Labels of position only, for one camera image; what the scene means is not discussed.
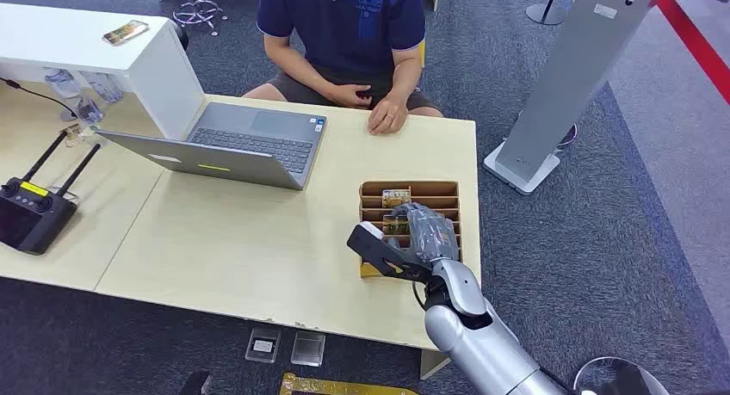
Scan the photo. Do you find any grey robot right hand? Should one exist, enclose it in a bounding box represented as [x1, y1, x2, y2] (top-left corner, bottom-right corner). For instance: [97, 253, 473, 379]
[391, 201, 461, 266]

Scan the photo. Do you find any person's left hand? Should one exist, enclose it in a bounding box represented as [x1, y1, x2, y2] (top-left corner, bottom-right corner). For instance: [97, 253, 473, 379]
[366, 93, 410, 136]

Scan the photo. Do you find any person's right hand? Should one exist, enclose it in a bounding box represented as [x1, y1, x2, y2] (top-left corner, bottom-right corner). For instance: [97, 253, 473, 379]
[327, 83, 375, 110]

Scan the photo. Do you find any printed card with dark edge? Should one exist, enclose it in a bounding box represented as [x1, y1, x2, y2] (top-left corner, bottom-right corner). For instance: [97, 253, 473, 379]
[382, 213, 411, 238]

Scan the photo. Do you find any brown cardboard card holder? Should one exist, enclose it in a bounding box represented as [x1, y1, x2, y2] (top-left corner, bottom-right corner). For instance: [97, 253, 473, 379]
[357, 179, 464, 280]

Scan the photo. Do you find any printed card with yellow picture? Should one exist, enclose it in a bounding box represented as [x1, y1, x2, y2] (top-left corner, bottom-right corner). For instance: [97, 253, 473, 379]
[381, 188, 413, 210]

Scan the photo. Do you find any person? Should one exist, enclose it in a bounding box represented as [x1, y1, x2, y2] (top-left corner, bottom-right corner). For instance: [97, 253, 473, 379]
[241, 0, 445, 136]

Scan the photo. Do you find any grey open laptop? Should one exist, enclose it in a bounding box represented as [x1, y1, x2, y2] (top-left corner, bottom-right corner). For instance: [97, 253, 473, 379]
[93, 102, 329, 192]

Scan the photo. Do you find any pale wooden table leg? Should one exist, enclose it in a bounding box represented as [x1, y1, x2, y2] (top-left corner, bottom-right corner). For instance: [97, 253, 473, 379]
[419, 349, 452, 381]

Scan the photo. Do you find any closed grey floor socket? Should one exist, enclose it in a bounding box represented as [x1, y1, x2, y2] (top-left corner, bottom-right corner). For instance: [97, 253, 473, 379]
[290, 330, 327, 368]

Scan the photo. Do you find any chrome chair base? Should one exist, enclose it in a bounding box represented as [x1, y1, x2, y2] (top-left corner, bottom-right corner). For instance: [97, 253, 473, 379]
[171, 0, 229, 38]

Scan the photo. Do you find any gold floor tape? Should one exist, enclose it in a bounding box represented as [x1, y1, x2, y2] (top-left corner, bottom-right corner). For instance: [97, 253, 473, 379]
[278, 372, 422, 395]

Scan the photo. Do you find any grey kiosk stand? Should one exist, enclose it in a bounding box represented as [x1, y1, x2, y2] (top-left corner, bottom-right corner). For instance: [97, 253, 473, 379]
[483, 0, 663, 196]

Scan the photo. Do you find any floor socket with white outlet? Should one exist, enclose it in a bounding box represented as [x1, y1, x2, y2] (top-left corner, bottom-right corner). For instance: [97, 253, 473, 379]
[244, 326, 282, 364]

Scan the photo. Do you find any smartphone with colourful case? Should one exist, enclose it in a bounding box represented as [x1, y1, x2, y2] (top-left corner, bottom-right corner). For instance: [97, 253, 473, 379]
[102, 19, 152, 47]

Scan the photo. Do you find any clear plastic water bottle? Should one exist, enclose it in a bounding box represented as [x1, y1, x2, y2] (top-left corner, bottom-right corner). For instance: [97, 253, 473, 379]
[82, 71, 124, 104]
[43, 67, 82, 101]

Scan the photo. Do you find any white desk shelf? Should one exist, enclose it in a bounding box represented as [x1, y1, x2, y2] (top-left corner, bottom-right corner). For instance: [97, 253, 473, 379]
[0, 3, 207, 142]

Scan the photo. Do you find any small clear glass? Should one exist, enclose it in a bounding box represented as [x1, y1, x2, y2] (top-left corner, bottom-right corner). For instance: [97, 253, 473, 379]
[75, 95, 106, 125]

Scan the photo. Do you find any black object on floor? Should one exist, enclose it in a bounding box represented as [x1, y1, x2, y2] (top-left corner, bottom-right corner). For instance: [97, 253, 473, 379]
[176, 370, 213, 395]

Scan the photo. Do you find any small clear packet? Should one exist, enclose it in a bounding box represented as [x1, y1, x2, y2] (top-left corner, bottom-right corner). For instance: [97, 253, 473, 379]
[59, 123, 97, 149]

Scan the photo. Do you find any red barrier belt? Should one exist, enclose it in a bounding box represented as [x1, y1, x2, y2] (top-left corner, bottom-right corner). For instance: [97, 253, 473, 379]
[652, 0, 730, 107]

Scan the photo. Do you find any black remote controller with antennas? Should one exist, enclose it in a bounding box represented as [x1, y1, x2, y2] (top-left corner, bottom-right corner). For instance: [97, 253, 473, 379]
[0, 130, 103, 256]

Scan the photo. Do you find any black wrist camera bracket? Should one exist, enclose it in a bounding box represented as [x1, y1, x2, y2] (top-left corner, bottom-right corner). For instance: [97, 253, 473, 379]
[346, 220, 436, 285]

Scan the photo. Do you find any stanchion post with round base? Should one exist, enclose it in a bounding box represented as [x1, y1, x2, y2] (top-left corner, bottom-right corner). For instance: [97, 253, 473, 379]
[525, 0, 566, 27]

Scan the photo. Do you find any round silver robot base ring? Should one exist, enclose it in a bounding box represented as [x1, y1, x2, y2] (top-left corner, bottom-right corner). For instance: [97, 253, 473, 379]
[572, 355, 671, 395]

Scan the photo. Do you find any thin black cable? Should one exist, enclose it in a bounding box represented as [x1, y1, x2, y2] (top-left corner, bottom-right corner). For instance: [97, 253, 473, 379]
[0, 77, 79, 119]

